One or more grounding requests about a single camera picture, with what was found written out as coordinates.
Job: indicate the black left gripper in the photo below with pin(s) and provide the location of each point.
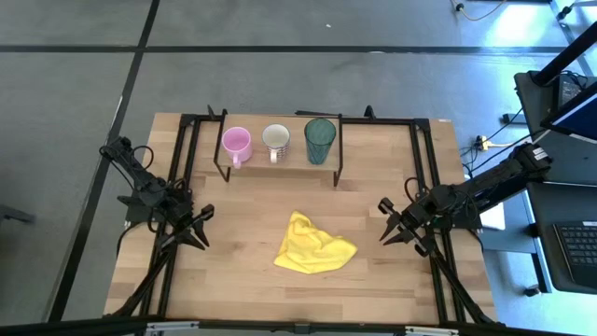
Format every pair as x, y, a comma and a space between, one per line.
184, 217

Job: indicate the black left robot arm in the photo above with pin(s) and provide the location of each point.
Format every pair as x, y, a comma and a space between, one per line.
140, 179

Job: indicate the black aluminium rig frame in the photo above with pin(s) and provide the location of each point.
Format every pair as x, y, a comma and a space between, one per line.
414, 149

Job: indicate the black laptop keyboard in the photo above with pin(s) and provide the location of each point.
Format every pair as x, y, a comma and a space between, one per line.
580, 247

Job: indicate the black screen with blue display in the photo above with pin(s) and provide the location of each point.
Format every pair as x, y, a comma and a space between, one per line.
578, 116

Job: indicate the pink mug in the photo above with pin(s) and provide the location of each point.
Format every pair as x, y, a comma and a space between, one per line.
237, 142

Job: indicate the white power strip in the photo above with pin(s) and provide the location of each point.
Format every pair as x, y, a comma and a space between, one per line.
482, 142

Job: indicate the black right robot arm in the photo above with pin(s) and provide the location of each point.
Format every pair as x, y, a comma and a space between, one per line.
494, 179

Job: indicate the teal transparent glass tumbler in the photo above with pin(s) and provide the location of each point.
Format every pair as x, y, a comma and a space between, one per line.
320, 140

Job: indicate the black diagonal pole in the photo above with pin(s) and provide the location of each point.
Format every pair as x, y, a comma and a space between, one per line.
564, 56

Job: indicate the red white patterned mug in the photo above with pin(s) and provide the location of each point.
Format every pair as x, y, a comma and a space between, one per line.
276, 137

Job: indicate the yellow cloth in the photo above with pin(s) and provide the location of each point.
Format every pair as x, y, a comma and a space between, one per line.
312, 247

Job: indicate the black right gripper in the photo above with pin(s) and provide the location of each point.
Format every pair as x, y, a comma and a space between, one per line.
420, 214

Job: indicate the black overhead mount beam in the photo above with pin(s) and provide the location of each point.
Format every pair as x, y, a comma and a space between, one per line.
93, 326

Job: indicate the dark grey desk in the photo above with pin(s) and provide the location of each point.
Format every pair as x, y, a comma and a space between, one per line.
573, 163
543, 205

